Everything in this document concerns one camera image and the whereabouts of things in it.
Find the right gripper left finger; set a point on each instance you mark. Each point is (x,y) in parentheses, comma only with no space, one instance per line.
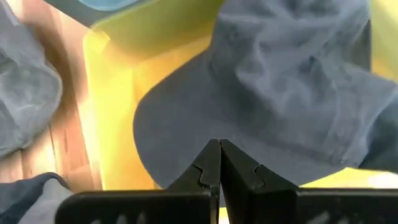
(155,208)

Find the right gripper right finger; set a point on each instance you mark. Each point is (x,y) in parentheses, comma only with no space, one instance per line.
(280,208)

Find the grey baseball cap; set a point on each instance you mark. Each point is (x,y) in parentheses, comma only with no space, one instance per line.
(46,202)
(28,93)

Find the dark blue denim cap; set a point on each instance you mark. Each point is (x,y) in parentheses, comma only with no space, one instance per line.
(280,93)

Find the yellow plastic bin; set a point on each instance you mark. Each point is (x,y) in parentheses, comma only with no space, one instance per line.
(115,124)

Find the blue plastic bin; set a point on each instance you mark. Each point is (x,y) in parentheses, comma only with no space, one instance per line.
(93,6)

